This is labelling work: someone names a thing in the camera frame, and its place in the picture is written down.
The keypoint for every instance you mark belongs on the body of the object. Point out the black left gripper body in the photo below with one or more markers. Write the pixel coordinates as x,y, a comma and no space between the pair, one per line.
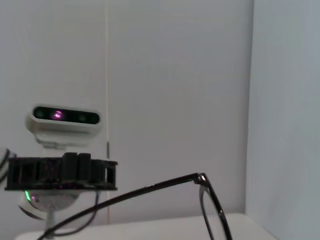
30,175

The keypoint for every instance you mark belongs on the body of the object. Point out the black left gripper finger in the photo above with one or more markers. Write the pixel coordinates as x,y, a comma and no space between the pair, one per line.
84,167
69,167

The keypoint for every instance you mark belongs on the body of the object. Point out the black glasses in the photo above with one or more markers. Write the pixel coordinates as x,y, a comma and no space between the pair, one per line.
215,200

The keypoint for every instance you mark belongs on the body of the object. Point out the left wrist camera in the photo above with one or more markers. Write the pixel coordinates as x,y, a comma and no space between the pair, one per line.
65,130

